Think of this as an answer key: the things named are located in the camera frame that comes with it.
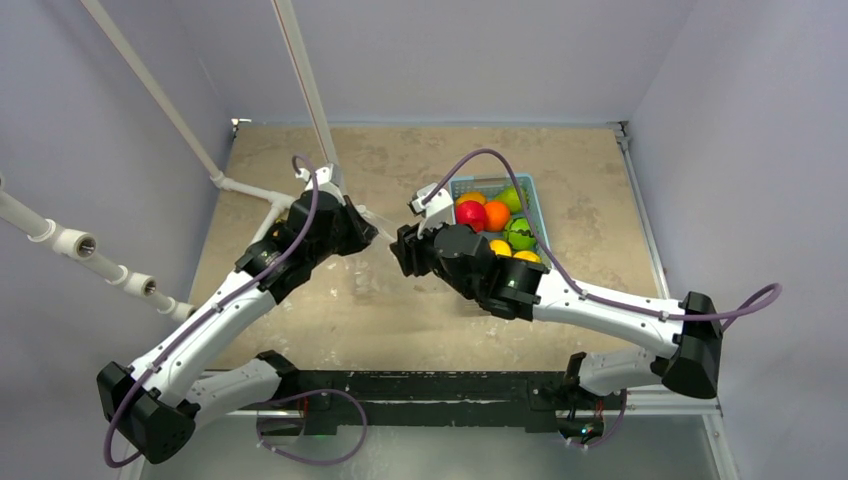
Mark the clear dotted zip bag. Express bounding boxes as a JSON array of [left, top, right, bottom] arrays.
[[355, 204, 403, 243]]

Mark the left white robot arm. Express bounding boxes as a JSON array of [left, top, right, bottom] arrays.
[[96, 190, 379, 468]]

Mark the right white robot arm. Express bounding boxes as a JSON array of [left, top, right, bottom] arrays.
[[390, 225, 723, 407]]

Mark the yellow lemon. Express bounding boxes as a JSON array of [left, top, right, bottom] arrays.
[[489, 239, 513, 257]]

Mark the smooth red apple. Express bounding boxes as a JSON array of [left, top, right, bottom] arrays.
[[455, 200, 487, 232]]

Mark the orange fruit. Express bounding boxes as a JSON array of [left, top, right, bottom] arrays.
[[483, 201, 512, 232]]

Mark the white vertical pole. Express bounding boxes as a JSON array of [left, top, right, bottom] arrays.
[[272, 0, 340, 169]]

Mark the yellow mango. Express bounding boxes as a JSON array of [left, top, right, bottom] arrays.
[[455, 191, 487, 206]]

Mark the green striped melon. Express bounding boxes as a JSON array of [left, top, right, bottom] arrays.
[[503, 217, 537, 251]]

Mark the green pear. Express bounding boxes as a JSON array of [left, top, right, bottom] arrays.
[[494, 186, 529, 215]]

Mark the light blue plastic basket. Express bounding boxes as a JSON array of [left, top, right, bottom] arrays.
[[447, 173, 552, 266]]

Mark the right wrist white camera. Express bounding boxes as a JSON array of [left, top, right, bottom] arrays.
[[409, 183, 454, 238]]

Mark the wrist white camera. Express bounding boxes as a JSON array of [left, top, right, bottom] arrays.
[[295, 164, 345, 204], [409, 183, 454, 238]]

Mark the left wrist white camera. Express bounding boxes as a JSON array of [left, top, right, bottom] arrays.
[[295, 164, 345, 204]]

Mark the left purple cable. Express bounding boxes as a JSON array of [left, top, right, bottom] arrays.
[[102, 154, 321, 469]]

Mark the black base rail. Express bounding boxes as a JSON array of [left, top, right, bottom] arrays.
[[256, 350, 626, 441]]

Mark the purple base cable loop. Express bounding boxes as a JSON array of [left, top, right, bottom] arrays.
[[254, 388, 370, 468]]

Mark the aluminium frame rail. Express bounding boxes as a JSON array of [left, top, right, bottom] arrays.
[[608, 121, 740, 479]]

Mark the white pvc pipe frame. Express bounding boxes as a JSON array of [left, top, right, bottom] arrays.
[[1, 175, 197, 323]]

